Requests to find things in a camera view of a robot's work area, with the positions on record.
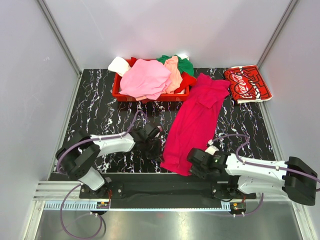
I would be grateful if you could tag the connector box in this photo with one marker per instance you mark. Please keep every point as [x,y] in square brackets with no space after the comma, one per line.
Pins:
[238,208]
[103,205]

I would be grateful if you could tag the white cloth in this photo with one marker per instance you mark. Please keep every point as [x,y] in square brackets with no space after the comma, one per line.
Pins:
[119,65]

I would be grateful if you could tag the red plastic bin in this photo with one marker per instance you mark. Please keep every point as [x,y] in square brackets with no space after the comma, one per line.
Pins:
[163,97]

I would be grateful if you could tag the right connector box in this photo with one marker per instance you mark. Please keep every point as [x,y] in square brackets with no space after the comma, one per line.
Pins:
[238,208]

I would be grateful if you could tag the left connector box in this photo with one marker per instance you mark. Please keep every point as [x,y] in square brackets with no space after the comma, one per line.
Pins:
[103,205]

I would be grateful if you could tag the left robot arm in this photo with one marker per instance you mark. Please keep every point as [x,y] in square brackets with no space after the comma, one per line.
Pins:
[76,158]

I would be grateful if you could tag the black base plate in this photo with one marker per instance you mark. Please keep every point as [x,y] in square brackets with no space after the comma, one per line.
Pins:
[150,191]

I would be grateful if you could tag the red white printed folded shirt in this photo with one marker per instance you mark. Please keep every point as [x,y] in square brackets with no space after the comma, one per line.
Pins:
[247,84]

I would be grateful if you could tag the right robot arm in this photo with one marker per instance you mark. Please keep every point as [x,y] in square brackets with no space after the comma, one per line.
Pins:
[293,178]

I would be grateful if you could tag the red t shirt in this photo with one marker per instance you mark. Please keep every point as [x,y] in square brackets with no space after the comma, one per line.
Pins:
[187,80]

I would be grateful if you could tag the peach t shirt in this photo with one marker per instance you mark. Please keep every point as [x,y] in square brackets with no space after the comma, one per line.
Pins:
[175,76]

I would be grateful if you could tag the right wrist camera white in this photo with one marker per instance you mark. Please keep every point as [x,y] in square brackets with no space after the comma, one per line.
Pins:
[211,149]

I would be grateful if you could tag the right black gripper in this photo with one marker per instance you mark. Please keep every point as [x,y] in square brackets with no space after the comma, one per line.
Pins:
[194,170]

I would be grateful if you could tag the light pink t shirt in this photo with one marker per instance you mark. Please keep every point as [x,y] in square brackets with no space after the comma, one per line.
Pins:
[146,78]

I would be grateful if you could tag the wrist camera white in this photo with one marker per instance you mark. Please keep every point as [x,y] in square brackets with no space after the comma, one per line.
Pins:
[211,149]
[157,131]

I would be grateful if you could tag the green t shirt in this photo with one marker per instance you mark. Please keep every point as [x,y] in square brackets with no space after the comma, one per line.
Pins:
[182,64]

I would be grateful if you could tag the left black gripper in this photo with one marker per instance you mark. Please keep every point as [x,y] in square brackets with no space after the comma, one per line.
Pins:
[156,155]

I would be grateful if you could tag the magenta t shirt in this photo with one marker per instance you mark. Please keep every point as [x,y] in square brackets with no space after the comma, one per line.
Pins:
[195,123]

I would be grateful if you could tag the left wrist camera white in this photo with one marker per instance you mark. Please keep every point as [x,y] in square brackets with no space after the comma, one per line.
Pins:
[157,131]

